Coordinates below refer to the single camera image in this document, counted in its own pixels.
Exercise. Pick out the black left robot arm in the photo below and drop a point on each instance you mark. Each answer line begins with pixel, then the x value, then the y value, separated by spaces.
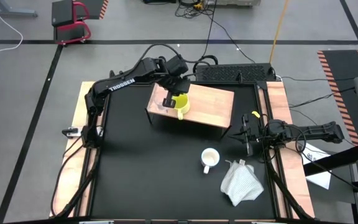
pixel 120 84

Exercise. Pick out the black cart with red frame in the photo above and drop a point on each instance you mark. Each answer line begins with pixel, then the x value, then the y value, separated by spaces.
pixel 70 21

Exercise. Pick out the small yellow clip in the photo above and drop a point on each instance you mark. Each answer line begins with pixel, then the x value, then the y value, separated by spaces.
pixel 255 114

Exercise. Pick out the wooden table side board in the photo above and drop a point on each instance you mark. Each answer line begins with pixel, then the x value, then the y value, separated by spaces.
pixel 73 174
pixel 291 174

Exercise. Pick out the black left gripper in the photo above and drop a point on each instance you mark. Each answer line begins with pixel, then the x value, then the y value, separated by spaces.
pixel 177 85

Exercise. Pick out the white patterned ceramic mug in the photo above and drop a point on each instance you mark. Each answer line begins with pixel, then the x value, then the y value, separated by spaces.
pixel 210 158

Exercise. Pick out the black beam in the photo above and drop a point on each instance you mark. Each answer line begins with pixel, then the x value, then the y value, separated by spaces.
pixel 334 160

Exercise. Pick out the white paper sheet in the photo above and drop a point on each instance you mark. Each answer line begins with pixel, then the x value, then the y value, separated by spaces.
pixel 317 177

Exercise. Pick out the small black clamp device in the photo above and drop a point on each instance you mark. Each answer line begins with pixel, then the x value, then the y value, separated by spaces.
pixel 71 132

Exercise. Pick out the grey table foot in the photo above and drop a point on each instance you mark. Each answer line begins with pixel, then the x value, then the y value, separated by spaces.
pixel 8 11

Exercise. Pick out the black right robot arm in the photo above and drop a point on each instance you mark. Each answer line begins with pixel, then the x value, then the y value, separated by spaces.
pixel 315 132

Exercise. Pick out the black table frame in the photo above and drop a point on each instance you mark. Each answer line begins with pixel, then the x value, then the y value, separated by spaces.
pixel 182 83

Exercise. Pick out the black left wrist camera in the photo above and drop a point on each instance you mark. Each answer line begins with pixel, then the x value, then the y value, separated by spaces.
pixel 176 66

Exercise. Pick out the large hazard-striped black mat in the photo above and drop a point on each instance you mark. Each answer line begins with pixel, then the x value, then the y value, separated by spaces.
pixel 343 84

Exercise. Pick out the white knitted cloth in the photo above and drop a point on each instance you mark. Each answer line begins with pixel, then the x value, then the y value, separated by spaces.
pixel 241 183

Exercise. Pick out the yellow mug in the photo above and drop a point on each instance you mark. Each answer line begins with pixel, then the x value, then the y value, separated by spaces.
pixel 182 104

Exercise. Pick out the small hazard-striped black mat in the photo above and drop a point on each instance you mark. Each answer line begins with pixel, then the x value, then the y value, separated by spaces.
pixel 96 7

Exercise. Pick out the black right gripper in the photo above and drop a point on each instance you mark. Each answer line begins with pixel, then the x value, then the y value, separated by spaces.
pixel 246 124

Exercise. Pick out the wooden shelf with black legs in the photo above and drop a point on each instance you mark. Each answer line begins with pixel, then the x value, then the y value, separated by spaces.
pixel 210 105

